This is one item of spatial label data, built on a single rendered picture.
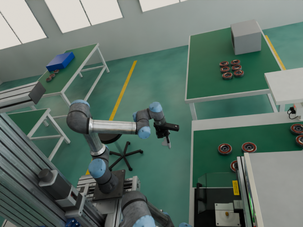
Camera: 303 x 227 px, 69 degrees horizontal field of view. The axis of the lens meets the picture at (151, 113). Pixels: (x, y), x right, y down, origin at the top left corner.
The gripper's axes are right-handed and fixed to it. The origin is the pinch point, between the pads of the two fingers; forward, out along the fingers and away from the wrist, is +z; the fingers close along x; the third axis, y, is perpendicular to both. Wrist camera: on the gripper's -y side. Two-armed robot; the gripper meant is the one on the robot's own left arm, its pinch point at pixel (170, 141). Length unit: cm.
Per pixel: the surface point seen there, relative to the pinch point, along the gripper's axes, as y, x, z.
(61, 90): 186, -195, 41
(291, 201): -53, 61, -17
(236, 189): -36, 39, 9
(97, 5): 147, -437, -23
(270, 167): -51, 44, -17
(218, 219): -22, 42, 37
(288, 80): -93, -34, -5
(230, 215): -30, 40, 37
